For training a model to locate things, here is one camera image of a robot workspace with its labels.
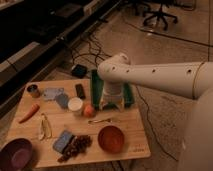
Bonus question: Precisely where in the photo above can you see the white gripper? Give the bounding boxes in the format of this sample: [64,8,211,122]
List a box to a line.
[100,81,124,110]

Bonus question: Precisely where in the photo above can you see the orange apple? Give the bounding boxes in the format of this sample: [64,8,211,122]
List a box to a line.
[83,104,95,117]

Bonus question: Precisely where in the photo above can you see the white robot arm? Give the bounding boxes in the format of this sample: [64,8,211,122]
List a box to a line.
[97,53,213,171]

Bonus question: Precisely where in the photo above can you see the white plastic cup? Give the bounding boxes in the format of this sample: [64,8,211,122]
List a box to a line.
[68,97,83,116]

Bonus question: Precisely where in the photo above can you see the green plastic tray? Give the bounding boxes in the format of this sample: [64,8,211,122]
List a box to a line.
[90,69,135,110]

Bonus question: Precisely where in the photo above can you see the metal fork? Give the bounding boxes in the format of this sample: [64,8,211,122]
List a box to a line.
[88,118,113,124]

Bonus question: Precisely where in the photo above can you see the black rectangular block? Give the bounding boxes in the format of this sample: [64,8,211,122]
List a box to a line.
[75,84,86,99]

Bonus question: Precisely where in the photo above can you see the black power adapter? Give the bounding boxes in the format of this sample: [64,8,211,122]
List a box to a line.
[71,64,88,78]

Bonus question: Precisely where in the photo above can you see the red bowl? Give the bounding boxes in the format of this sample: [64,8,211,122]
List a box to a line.
[98,126,125,154]

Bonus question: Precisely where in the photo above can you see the dark round blue object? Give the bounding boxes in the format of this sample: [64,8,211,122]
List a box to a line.
[55,93,69,109]

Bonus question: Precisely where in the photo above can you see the bunch of dark grapes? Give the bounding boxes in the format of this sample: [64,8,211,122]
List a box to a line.
[58,135,92,163]

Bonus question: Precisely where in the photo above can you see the grey blue cloth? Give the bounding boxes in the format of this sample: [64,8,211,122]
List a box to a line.
[43,88,64,101]

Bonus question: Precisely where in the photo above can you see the blue sponge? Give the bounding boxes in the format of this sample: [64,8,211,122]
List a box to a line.
[53,130,74,153]

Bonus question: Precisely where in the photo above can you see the orange carrot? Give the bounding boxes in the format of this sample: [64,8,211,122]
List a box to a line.
[18,104,40,124]

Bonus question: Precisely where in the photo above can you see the black office chair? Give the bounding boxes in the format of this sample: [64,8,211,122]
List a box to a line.
[143,0,178,31]

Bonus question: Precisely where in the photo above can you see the purple bowl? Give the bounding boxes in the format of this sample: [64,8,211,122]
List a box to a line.
[0,138,33,171]

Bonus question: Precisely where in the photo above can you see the black floor cable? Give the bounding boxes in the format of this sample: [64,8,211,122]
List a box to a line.
[134,84,179,163]

